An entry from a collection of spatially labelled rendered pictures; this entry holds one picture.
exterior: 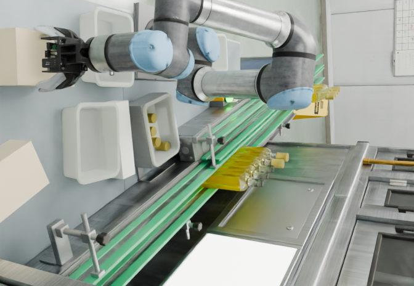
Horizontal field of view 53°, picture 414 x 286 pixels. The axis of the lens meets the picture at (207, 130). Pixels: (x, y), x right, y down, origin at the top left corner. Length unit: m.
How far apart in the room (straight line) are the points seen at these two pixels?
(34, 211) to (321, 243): 0.85
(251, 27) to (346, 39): 6.40
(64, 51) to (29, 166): 0.31
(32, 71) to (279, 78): 0.59
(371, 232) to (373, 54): 5.99
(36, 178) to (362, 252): 0.97
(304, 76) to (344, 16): 6.26
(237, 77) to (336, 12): 6.18
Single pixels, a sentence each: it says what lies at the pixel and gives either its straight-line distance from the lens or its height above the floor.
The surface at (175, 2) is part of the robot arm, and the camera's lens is 0.89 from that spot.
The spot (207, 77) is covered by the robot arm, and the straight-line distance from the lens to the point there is 1.35.
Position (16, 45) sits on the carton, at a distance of 0.98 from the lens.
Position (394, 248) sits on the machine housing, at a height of 1.57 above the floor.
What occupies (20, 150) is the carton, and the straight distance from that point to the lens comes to 1.05.
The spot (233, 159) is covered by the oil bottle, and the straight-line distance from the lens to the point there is 1.63.
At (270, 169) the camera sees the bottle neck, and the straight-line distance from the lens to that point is 1.57.
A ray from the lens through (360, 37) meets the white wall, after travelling 7.36.
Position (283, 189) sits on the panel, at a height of 1.14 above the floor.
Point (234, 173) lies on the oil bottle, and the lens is 1.52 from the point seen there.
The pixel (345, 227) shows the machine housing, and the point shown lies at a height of 1.41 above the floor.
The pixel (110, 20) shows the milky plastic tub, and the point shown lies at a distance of 1.38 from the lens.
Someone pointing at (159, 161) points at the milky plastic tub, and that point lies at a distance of 1.46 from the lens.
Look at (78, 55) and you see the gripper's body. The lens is 0.86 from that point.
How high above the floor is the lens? 1.65
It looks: 28 degrees down
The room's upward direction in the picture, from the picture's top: 92 degrees clockwise
